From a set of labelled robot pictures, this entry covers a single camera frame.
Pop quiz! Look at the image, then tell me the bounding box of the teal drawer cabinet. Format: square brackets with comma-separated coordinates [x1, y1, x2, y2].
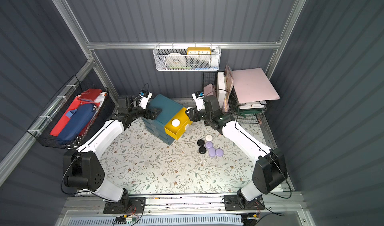
[142, 94, 183, 145]

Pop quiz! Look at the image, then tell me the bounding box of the yellow top drawer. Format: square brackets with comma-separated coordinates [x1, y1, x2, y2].
[165, 108, 192, 140]

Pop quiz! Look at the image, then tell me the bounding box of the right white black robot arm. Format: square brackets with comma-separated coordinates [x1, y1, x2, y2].
[186, 92, 288, 204]

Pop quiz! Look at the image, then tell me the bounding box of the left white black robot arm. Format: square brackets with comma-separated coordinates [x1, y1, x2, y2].
[61, 92, 162, 203]

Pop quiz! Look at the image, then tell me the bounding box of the black earphone case upper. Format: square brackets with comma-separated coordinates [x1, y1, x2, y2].
[197, 139, 205, 147]

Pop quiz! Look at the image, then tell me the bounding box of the black earphone case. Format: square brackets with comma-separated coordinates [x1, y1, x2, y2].
[197, 139, 205, 147]
[199, 146, 207, 154]

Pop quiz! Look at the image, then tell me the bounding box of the pink pouch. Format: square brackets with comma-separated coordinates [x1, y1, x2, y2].
[204, 83, 217, 97]

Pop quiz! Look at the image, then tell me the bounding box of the purple earphone case upper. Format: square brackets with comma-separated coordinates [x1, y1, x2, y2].
[205, 142, 214, 149]

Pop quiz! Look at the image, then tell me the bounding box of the purple earphone case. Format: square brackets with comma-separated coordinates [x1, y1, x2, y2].
[205, 142, 214, 149]
[216, 149, 224, 157]
[209, 147, 216, 157]

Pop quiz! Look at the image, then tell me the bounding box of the black earphone case lower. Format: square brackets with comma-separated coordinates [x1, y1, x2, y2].
[199, 146, 207, 154]

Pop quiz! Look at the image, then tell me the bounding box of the white design book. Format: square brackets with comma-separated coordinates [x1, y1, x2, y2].
[216, 72, 227, 108]

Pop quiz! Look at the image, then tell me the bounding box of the purple earphone case lower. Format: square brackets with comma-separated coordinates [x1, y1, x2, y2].
[209, 147, 216, 157]

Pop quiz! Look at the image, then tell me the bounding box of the purple earphone case right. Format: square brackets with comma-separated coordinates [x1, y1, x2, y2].
[216, 149, 224, 157]

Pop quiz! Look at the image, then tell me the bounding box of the red folder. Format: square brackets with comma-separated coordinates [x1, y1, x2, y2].
[50, 88, 107, 137]

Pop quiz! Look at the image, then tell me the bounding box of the white tape roll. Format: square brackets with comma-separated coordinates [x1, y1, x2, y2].
[166, 52, 187, 68]

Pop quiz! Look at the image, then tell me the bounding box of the blue zip pouch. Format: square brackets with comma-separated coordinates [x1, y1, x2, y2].
[57, 103, 96, 145]

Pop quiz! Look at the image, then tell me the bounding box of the yellow clock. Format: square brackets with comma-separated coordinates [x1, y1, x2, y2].
[187, 46, 212, 55]

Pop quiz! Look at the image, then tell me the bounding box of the pink foam board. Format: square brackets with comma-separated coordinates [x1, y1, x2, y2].
[233, 68, 280, 104]

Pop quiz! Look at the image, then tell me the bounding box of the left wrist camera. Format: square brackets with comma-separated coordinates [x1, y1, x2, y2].
[139, 90, 152, 109]

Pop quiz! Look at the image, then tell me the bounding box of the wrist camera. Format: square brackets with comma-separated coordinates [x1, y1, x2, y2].
[139, 90, 152, 109]
[192, 91, 205, 111]

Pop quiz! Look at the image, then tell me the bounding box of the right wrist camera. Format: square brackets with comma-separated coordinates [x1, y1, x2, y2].
[192, 91, 205, 111]

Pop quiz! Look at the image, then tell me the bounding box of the white wire wall basket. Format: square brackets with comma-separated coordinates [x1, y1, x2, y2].
[153, 44, 222, 71]

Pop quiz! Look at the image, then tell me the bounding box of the black wire side basket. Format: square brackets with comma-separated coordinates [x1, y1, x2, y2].
[28, 78, 110, 150]

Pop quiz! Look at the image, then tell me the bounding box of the black wire desk organizer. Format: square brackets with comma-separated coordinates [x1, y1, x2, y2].
[203, 71, 267, 124]

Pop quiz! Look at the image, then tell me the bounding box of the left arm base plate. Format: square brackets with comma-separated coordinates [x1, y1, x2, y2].
[103, 197, 146, 215]

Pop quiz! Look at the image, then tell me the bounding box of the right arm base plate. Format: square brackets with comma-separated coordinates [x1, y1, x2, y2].
[222, 195, 265, 211]

